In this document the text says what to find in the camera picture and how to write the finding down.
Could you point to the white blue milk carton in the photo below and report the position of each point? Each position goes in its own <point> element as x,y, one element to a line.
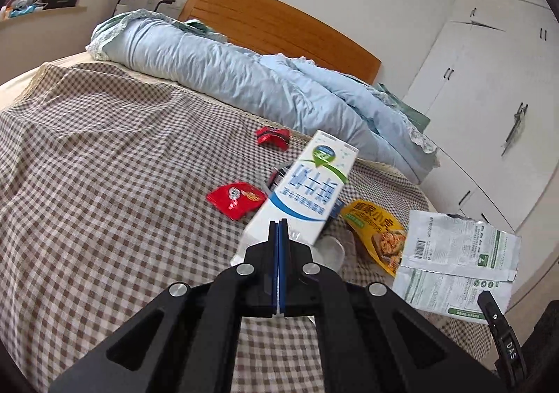
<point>305,192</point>

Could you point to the green cloth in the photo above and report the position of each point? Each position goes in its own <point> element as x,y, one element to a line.
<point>408,111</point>

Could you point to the wooden headboard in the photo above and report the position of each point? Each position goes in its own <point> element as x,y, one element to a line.
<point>270,21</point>

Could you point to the red snack packet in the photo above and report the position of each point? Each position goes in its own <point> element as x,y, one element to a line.
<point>236,200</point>

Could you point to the light blue quilt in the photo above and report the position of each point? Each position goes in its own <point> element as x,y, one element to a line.
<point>218,65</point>

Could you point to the brown checkered bed sheet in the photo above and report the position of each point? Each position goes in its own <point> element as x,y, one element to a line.
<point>109,179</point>

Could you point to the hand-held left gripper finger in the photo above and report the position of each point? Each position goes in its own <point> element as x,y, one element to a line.
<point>283,270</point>
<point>274,270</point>

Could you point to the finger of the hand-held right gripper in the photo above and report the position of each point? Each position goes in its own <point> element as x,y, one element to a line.
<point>502,340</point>

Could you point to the grey hanger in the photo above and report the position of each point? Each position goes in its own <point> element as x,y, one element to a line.
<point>517,120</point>

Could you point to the white wardrobe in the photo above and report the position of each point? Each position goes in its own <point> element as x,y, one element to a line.
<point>480,82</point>

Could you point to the small red wrapper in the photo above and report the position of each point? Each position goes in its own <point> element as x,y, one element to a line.
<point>270,136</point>

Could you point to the yellow snack packet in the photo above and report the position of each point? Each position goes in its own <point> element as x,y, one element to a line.
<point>371,231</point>

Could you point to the clear plastic wrapper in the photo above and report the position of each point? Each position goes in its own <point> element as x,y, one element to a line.
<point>334,251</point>

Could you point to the white green foil bag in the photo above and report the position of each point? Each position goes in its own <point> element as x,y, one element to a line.
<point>450,262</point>

